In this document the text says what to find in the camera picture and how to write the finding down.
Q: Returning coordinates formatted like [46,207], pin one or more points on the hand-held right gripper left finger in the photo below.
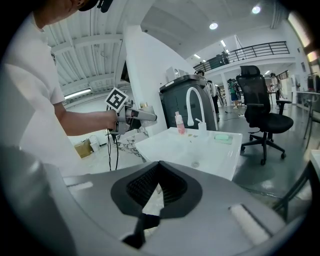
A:
[95,200]

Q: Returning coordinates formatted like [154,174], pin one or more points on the white curved faucet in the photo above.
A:
[191,100]

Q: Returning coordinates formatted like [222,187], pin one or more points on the round ceiling light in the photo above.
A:
[256,9]
[213,25]

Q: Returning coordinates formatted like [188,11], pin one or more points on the black balcony railing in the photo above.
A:
[260,48]

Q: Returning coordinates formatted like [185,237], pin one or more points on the black office printer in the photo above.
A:
[175,100]

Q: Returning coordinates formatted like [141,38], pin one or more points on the person's white shirt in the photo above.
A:
[30,87]

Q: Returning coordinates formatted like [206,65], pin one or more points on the white sink basin table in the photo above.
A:
[170,147]

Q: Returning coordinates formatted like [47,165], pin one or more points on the pink plastic bottle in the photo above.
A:
[180,123]

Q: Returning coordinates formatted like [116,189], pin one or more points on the fluorescent tube light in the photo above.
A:
[77,93]

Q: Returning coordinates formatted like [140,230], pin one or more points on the black office chair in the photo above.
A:
[257,100]

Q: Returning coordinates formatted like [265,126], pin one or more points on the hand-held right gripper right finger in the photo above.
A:
[212,212]

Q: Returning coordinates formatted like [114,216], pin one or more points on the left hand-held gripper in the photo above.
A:
[116,100]

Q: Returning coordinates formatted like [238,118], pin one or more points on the small cardboard box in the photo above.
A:
[83,149]

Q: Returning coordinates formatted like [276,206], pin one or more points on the marble pattern cabinet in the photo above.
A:
[127,147]

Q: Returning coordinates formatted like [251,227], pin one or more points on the person's head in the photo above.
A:
[55,12]

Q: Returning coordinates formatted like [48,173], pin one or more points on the person's left forearm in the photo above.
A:
[85,122]

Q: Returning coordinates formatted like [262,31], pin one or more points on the white box on printer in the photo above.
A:
[175,73]

